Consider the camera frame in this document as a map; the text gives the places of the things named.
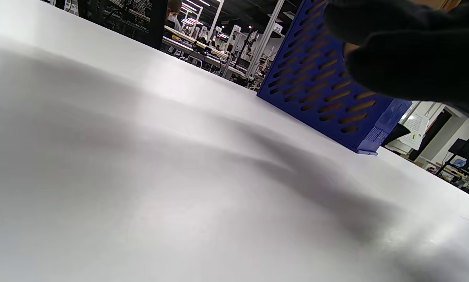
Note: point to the black monitor on stand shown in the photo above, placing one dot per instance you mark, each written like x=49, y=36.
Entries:
x=467, y=149

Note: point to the blue plastic file holder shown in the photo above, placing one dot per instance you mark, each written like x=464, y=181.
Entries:
x=308, y=78

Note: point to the person's left hand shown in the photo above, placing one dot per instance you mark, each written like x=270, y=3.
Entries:
x=414, y=51

